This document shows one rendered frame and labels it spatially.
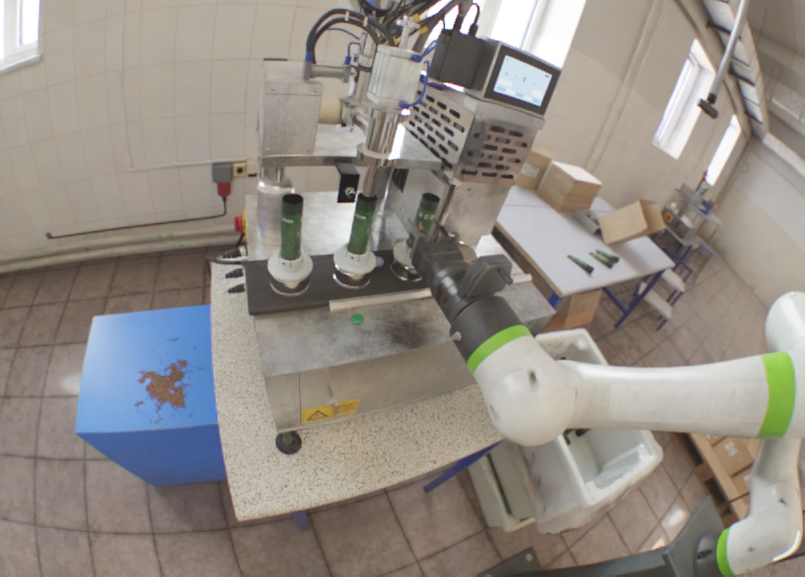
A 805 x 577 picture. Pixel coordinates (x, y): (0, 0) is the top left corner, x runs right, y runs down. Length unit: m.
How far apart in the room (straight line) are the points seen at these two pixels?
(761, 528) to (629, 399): 0.52
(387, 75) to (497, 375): 0.37
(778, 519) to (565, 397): 0.63
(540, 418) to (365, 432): 0.45
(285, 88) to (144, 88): 1.55
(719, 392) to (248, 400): 0.82
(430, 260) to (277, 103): 0.32
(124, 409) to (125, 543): 0.76
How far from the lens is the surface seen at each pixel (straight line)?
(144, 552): 1.59
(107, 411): 1.05
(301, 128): 0.52
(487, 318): 0.41
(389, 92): 0.41
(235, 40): 1.88
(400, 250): 0.60
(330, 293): 0.55
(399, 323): 0.54
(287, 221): 0.47
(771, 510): 0.87
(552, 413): 0.37
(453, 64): 0.56
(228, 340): 0.85
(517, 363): 0.38
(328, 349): 0.49
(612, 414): 0.49
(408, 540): 1.47
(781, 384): 0.50
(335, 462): 0.70
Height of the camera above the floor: 1.43
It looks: 40 degrees down
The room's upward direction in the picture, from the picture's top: 18 degrees clockwise
